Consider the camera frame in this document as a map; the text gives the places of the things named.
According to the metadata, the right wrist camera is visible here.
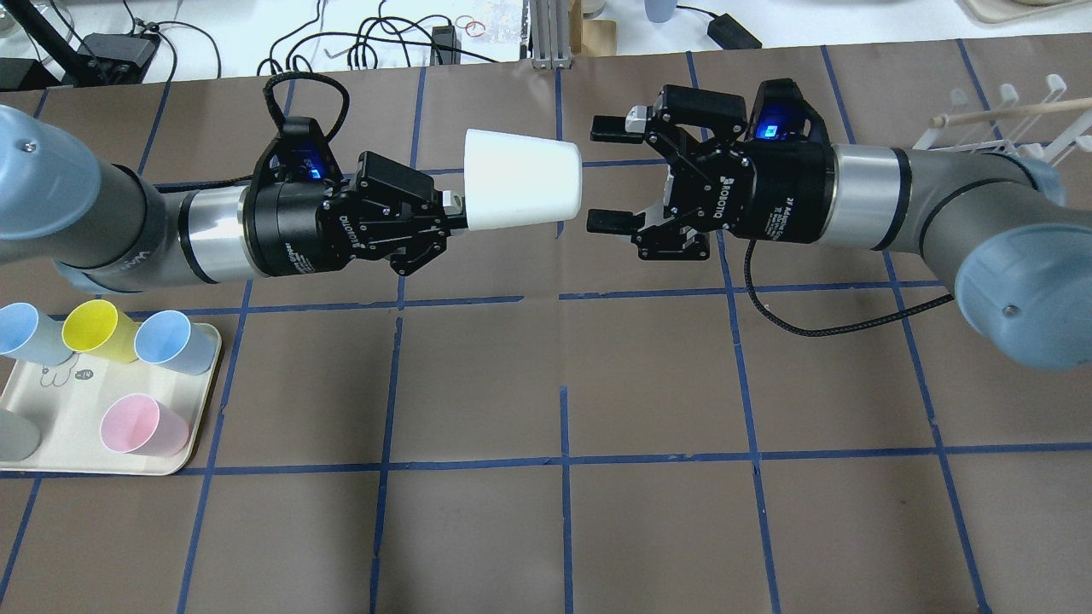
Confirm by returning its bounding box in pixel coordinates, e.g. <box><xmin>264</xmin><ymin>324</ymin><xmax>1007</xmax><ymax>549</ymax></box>
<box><xmin>747</xmin><ymin>78</ymin><xmax>830</xmax><ymax>144</ymax></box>

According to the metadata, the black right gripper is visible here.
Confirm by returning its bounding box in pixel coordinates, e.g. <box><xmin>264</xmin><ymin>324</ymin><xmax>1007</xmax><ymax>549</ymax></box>
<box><xmin>586</xmin><ymin>85</ymin><xmax>835</xmax><ymax>260</ymax></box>

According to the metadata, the pink cup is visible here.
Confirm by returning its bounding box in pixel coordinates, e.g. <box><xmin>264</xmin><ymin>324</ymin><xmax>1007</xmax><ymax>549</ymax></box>
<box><xmin>99</xmin><ymin>393</ymin><xmax>190</xmax><ymax>457</ymax></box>

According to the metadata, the black power adapter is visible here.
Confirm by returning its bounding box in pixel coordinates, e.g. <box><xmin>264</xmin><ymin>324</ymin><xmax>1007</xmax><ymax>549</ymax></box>
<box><xmin>707</xmin><ymin>13</ymin><xmax>764</xmax><ymax>50</ymax></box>

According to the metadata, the light blue cup far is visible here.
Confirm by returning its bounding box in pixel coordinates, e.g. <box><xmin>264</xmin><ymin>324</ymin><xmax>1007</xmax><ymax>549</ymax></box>
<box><xmin>1</xmin><ymin>303</ymin><xmax>73</xmax><ymax>366</ymax></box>

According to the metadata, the light blue cup on desk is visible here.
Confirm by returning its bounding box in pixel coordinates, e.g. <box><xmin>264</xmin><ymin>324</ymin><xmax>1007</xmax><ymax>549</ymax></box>
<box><xmin>643</xmin><ymin>0</ymin><xmax>677</xmax><ymax>24</ymax></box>

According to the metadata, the white ikea cup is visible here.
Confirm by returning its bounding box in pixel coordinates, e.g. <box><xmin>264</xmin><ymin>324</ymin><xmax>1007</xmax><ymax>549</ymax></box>
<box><xmin>463</xmin><ymin>129</ymin><xmax>584</xmax><ymax>232</ymax></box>

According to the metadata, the beige tray with fruit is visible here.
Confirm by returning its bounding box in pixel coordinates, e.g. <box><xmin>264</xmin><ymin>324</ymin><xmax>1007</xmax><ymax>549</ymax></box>
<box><xmin>961</xmin><ymin>1</ymin><xmax>1089</xmax><ymax>25</ymax></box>

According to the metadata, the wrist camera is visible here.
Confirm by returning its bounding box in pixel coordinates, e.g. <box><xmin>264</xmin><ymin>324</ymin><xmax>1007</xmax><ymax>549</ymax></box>
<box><xmin>253</xmin><ymin>116</ymin><xmax>343</xmax><ymax>187</ymax></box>
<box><xmin>747</xmin><ymin>78</ymin><xmax>830</xmax><ymax>144</ymax></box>

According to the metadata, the grey cup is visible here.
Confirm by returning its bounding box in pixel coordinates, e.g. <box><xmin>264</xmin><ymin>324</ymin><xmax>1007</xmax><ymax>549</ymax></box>
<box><xmin>0</xmin><ymin>409</ymin><xmax>41</xmax><ymax>462</ymax></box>

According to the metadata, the wooden mug tree stand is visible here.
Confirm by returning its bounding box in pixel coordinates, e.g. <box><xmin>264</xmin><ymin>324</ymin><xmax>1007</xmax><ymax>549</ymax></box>
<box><xmin>568</xmin><ymin>1</ymin><xmax>618</xmax><ymax>57</ymax></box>

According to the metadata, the beige cup tray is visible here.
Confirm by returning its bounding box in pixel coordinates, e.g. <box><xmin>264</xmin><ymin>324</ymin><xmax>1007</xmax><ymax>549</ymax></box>
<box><xmin>1</xmin><ymin>354</ymin><xmax>218</xmax><ymax>477</ymax></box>

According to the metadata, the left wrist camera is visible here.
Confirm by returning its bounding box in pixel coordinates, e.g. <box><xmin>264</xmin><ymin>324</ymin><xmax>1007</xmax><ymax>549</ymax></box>
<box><xmin>253</xmin><ymin>116</ymin><xmax>343</xmax><ymax>187</ymax></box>

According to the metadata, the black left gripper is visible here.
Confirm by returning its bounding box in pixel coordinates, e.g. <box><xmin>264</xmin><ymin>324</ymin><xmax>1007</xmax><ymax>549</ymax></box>
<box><xmin>246</xmin><ymin>152</ymin><xmax>468</xmax><ymax>278</ymax></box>

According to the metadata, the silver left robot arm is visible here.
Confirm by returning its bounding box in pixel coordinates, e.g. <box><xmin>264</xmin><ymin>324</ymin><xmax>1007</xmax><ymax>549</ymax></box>
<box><xmin>1</xmin><ymin>107</ymin><xmax>468</xmax><ymax>294</ymax></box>

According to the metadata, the white wire cup rack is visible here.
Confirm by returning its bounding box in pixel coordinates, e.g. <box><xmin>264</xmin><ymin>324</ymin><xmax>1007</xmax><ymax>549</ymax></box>
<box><xmin>913</xmin><ymin>73</ymin><xmax>1091</xmax><ymax>167</ymax></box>

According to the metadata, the yellow cup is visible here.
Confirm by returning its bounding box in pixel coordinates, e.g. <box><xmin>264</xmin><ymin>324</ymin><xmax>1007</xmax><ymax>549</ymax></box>
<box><xmin>61</xmin><ymin>299</ymin><xmax>139</xmax><ymax>364</ymax></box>

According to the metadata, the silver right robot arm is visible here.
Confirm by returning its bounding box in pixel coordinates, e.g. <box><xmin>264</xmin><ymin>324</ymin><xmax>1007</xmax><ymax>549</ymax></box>
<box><xmin>586</xmin><ymin>78</ymin><xmax>1091</xmax><ymax>370</ymax></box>

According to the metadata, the light blue cup near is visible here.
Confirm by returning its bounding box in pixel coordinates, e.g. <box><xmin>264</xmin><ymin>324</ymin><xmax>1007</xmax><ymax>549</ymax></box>
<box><xmin>133</xmin><ymin>310</ymin><xmax>216</xmax><ymax>375</ymax></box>

